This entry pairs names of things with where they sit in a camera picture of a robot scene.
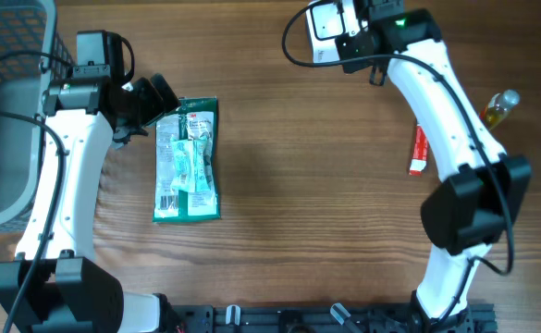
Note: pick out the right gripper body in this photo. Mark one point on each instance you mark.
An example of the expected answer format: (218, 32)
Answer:
(349, 51)

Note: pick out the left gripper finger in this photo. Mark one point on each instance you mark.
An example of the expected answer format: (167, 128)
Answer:
(122, 135)
(169, 99)

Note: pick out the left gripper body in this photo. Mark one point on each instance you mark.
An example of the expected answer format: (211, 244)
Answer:
(144, 105)

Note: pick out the green 3M product package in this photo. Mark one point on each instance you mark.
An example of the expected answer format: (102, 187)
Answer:
(196, 118)

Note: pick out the mint green plastic packet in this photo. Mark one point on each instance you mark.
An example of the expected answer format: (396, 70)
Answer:
(190, 166)

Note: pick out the red toothpaste box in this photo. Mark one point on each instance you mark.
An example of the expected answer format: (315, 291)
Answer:
(418, 161)

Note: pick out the yellow liquid Vim bottle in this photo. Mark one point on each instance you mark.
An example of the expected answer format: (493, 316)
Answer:
(499, 107)

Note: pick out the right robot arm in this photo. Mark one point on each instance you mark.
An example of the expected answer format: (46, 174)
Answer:
(469, 218)

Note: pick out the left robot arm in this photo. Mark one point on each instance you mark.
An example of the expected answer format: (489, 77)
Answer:
(53, 283)

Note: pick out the white barcode scanner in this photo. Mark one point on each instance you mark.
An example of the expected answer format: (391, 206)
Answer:
(325, 23)

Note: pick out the grey plastic shopping basket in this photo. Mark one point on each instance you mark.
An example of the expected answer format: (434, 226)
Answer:
(32, 54)

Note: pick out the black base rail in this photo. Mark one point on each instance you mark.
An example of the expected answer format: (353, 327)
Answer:
(374, 318)

